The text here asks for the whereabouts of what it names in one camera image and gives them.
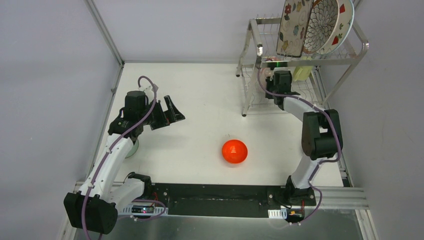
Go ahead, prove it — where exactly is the pale yellow mug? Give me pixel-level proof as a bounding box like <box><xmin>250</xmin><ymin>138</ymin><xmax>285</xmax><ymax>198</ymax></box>
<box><xmin>292</xmin><ymin>65</ymin><xmax>314</xmax><ymax>82</ymax></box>

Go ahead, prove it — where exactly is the square floral plate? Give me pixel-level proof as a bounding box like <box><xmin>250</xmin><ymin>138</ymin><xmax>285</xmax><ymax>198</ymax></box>
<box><xmin>276</xmin><ymin>0</ymin><xmax>314</xmax><ymax>58</ymax></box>

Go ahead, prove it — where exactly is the brown petal pattern plate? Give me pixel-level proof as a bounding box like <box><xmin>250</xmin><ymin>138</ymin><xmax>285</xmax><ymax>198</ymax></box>
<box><xmin>303</xmin><ymin>0</ymin><xmax>338</xmax><ymax>55</ymax></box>

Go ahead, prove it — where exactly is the watermelon pattern round plate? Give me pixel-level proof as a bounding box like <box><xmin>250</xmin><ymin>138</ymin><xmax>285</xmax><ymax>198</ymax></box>
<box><xmin>317</xmin><ymin>0</ymin><xmax>355</xmax><ymax>55</ymax></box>

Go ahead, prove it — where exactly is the beige cup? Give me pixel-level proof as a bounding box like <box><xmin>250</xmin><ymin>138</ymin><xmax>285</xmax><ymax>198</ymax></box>
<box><xmin>259</xmin><ymin>67</ymin><xmax>274</xmax><ymax>88</ymax></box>

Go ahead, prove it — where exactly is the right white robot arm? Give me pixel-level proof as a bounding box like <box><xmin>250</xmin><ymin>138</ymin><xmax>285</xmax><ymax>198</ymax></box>
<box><xmin>263</xmin><ymin>70</ymin><xmax>343</xmax><ymax>205</ymax></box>

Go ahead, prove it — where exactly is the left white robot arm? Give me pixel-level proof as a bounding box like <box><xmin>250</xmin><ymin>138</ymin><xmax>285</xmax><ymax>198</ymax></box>
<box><xmin>63</xmin><ymin>90</ymin><xmax>185</xmax><ymax>235</ymax></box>

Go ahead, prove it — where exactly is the steel two-tier dish rack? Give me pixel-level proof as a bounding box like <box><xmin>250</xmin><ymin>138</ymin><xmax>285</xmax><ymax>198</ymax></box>
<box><xmin>235</xmin><ymin>15</ymin><xmax>370</xmax><ymax>117</ymax></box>

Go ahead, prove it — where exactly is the mint green bowl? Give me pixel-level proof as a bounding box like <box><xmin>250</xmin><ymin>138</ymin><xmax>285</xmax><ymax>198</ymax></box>
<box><xmin>125</xmin><ymin>140</ymin><xmax>140</xmax><ymax>159</ymax></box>

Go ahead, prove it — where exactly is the orange bowl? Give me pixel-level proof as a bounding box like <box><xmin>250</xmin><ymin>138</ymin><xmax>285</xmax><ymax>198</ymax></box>
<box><xmin>221</xmin><ymin>139</ymin><xmax>248</xmax><ymax>164</ymax></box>

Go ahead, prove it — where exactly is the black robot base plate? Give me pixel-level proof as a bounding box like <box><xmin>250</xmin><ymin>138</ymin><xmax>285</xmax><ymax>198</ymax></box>
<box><xmin>139</xmin><ymin>183</ymin><xmax>317</xmax><ymax>218</ymax></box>

